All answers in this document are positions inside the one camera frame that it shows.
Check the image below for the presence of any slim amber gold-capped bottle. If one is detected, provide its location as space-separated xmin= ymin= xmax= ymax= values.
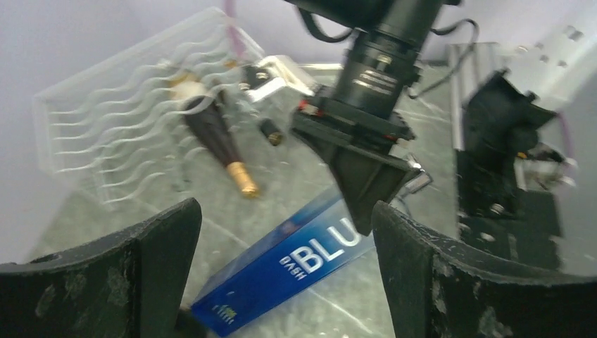
xmin=168 ymin=72 xmax=260 ymax=198

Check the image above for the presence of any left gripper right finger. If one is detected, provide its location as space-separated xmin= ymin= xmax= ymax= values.
xmin=371 ymin=201 xmax=596 ymax=337

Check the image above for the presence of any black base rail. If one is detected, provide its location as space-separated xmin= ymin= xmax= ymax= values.
xmin=456 ymin=70 xmax=564 ymax=270

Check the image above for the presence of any clear blue label bottle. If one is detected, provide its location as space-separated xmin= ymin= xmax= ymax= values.
xmin=190 ymin=161 xmax=434 ymax=338

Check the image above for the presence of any white wire wine rack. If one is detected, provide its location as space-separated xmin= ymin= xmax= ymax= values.
xmin=32 ymin=7 xmax=264 ymax=207

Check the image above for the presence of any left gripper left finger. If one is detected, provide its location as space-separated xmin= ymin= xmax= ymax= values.
xmin=1 ymin=198 xmax=203 ymax=337

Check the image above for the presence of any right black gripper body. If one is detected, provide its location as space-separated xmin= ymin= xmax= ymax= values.
xmin=291 ymin=85 xmax=415 ymax=154

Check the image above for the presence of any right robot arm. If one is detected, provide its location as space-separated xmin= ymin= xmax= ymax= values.
xmin=290 ymin=0 xmax=444 ymax=236

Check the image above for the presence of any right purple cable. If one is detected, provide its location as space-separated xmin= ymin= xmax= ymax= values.
xmin=222 ymin=0 xmax=248 ymax=61

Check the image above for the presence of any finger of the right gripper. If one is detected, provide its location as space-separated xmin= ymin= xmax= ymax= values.
xmin=291 ymin=128 xmax=422 ymax=236

